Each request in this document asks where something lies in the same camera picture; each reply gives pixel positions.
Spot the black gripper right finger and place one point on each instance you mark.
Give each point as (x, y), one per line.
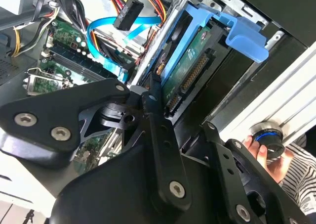
(222, 164)

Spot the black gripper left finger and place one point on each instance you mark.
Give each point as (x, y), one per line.
(49, 110)

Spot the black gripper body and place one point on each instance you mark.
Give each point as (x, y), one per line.
(111, 189)

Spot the hard disk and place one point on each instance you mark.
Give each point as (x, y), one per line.
(247, 41)

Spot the person's bare hand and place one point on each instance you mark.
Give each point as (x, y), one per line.
(274, 168)

